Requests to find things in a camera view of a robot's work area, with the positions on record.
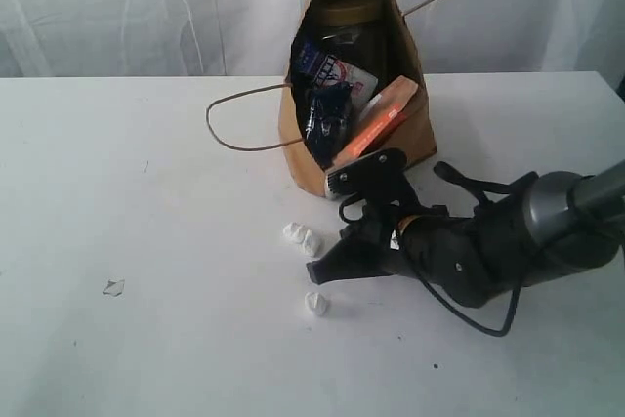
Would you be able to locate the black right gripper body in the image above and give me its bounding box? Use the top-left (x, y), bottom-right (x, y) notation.
top-left (339, 201), bottom-right (402, 275)

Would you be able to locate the brown orange coffee pouch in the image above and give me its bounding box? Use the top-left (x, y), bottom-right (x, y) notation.
top-left (333, 76), bottom-right (419, 168)

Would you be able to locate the dark noodle package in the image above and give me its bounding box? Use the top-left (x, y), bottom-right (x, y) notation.
top-left (304, 81), bottom-right (353, 169)

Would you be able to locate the white blue salt packet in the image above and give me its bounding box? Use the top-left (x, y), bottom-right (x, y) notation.
top-left (295, 40), bottom-right (378, 102)

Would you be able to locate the nut jar with gold lid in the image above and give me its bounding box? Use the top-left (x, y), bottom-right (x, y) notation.
top-left (313, 0), bottom-right (387, 80)

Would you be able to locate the brown paper shopping bag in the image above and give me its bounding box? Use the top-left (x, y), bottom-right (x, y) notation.
top-left (273, 0), bottom-right (437, 197)

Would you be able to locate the clear plastic scrap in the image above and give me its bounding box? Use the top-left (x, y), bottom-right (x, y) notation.
top-left (103, 279), bottom-right (125, 297)

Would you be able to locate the white backdrop curtain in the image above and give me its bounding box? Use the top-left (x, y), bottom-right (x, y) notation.
top-left (1, 0), bottom-right (624, 85)

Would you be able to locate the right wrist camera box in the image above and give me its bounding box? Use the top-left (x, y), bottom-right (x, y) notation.
top-left (324, 148), bottom-right (421, 208)

